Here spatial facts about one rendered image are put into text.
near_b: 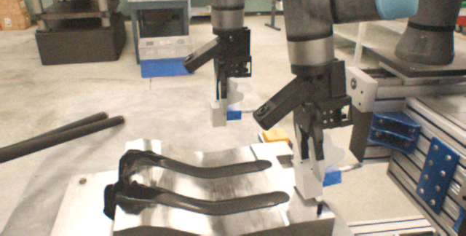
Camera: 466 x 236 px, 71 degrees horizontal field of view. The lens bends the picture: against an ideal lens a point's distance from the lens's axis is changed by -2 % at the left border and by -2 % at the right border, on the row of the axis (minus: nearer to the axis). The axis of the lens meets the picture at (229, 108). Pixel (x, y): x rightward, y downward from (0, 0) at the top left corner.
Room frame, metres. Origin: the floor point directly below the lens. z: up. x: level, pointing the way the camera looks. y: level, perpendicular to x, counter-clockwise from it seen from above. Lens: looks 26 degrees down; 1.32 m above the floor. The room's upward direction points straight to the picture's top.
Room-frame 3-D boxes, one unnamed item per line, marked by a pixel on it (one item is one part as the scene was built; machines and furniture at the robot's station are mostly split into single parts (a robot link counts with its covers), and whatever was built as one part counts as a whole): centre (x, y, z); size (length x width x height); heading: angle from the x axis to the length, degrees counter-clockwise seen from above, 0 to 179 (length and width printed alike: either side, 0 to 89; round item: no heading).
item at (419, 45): (0.91, -0.55, 1.09); 0.15 x 0.15 x 0.10
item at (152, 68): (3.71, 0.72, 0.11); 0.61 x 0.41 x 0.22; 101
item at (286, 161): (0.61, -0.13, 0.87); 0.05 x 0.05 x 0.04; 11
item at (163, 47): (3.71, 0.72, 0.28); 0.61 x 0.41 x 0.15; 101
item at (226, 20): (0.77, 0.00, 1.17); 0.08 x 0.08 x 0.05
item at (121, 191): (0.51, 0.06, 0.92); 0.35 x 0.16 x 0.09; 101
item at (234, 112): (0.77, -0.02, 0.93); 0.13 x 0.05 x 0.05; 101
